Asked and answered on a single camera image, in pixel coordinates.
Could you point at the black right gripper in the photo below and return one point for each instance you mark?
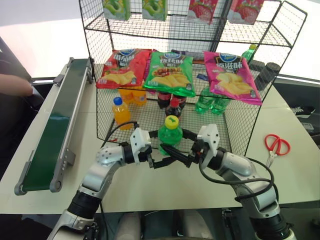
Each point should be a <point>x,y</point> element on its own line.
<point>198,152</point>

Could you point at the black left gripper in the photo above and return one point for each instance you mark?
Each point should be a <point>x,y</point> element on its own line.
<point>146,153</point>

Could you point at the green bottle with yellow cap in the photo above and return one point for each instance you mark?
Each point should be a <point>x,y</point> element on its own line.
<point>170,135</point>
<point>248,53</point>

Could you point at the person's bare forearm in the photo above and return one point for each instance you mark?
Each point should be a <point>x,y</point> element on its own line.
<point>13,85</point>

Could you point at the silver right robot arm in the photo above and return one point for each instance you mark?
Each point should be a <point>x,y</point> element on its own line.
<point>250,185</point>

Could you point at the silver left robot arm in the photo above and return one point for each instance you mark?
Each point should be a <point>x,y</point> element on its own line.
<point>100,175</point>

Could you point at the green conveyor belt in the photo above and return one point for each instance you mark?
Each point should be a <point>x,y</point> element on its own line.
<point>60,120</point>

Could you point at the cola bottle with red cap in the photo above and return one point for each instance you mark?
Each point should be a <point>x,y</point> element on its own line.
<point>173,108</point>

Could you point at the dark cola bottle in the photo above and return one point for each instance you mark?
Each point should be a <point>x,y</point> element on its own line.
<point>163,99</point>
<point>182,100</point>

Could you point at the green soda bottle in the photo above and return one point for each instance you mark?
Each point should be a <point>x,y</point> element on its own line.
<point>203,102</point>
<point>220,106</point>

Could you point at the orange bottle with blue cap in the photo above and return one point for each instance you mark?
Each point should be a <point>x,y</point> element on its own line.
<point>121,113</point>

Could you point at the orange soda bottle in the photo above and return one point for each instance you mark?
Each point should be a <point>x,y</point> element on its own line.
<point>140,97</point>
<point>125,96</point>

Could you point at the small blue packet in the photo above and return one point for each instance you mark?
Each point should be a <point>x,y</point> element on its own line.
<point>202,76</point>

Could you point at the green chips bag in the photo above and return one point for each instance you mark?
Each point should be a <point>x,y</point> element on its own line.
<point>170,75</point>

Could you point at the grey rounded shape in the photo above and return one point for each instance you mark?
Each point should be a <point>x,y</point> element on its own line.
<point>130,226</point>
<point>192,225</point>

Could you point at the pink chips bag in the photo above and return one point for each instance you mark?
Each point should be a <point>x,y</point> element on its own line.
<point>232,77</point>

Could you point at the red chips bag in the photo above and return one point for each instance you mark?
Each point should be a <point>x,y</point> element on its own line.
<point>125,70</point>

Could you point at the black can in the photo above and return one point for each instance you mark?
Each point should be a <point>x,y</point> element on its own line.
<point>271,71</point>
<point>257,67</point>

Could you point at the black sneaker with white laces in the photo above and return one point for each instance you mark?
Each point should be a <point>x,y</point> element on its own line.
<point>302,112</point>

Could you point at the pink hanging snack packet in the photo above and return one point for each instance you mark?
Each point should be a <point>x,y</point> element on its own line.
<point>202,11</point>

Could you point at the green drink carton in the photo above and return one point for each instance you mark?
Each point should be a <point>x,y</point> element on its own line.
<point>116,8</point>
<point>154,9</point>

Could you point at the pink strawberry drink carton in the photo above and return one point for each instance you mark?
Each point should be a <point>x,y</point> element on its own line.
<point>246,11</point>

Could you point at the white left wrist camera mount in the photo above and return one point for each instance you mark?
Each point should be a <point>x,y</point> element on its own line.
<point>138,140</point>

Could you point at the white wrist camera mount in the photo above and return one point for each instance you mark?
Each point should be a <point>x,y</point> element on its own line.
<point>138,140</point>
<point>210,135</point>

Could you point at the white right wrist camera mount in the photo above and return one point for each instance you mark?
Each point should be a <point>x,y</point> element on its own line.
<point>210,135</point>

